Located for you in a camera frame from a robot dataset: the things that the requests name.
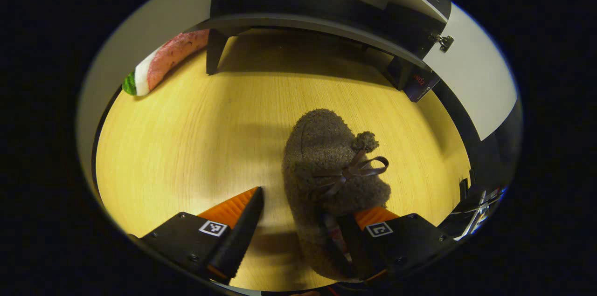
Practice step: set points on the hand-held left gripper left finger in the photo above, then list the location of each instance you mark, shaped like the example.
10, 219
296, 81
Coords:
242, 235

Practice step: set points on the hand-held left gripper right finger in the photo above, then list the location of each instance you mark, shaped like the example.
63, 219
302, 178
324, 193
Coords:
410, 240

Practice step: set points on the white shoe cabinet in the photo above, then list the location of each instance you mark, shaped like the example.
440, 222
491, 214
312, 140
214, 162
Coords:
303, 2

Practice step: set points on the brown fuzzy shoe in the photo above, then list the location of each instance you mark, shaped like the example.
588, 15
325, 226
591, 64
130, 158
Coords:
322, 147

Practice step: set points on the metal door hinge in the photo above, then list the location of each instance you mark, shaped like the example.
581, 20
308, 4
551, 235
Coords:
443, 42

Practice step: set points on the watermelon slice toy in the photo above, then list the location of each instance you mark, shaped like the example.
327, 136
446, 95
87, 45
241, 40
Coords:
172, 56

